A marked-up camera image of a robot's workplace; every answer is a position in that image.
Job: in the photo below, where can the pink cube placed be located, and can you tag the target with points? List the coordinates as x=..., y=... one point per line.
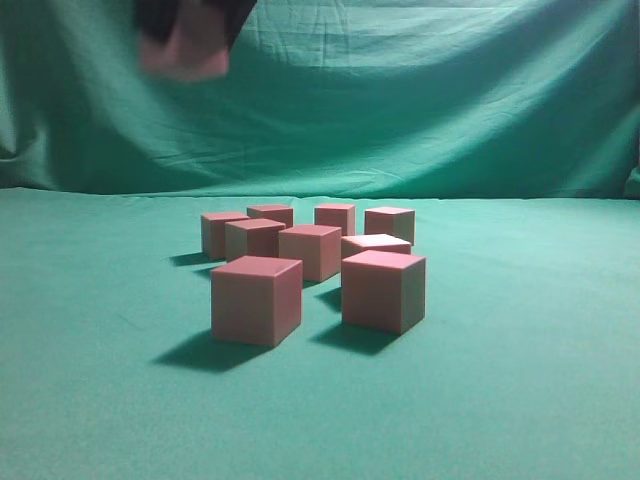
x=341, y=215
x=394, y=221
x=384, y=291
x=317, y=246
x=213, y=232
x=276, y=212

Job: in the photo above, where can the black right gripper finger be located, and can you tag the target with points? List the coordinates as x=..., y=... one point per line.
x=235, y=13
x=156, y=18

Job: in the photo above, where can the green backdrop cloth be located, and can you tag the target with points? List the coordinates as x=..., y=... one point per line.
x=356, y=99

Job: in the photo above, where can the green table cloth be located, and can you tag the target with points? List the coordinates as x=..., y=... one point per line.
x=526, y=365

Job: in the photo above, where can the pink cube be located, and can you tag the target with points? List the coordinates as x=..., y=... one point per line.
x=354, y=244
x=196, y=48
x=256, y=300

